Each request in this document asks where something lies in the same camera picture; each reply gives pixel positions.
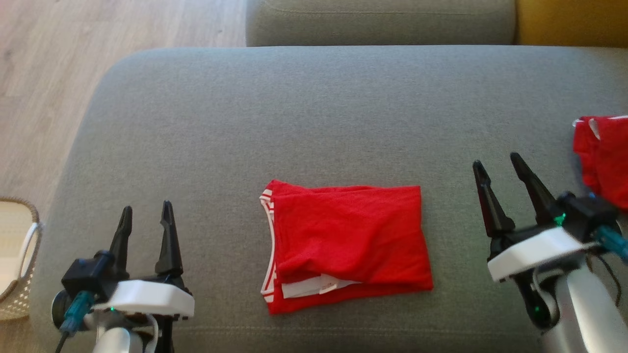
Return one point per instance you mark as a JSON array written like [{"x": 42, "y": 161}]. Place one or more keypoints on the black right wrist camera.
[{"x": 586, "y": 215}]

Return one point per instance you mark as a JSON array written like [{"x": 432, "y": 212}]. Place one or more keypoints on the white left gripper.
[{"x": 147, "y": 299}]

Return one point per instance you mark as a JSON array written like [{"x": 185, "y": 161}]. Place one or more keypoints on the red shorts with white stripe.
[{"x": 608, "y": 157}]

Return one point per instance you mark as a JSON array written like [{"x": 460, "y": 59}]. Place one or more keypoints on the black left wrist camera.
[{"x": 88, "y": 274}]

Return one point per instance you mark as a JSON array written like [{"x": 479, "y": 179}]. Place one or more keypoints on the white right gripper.
[{"x": 535, "y": 250}]

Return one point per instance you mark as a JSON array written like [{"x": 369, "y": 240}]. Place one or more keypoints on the cream perforated laundry basket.
[{"x": 14, "y": 264}]

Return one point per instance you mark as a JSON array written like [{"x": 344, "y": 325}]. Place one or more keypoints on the red jersey with white sleeves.
[{"x": 353, "y": 235}]

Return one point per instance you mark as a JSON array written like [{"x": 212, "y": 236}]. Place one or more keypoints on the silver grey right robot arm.
[{"x": 584, "y": 309}]

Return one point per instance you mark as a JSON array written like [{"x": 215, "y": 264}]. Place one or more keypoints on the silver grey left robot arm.
[{"x": 117, "y": 338}]

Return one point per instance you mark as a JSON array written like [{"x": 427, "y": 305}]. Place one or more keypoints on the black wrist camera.
[
  {"x": 88, "y": 274},
  {"x": 586, "y": 215}
]

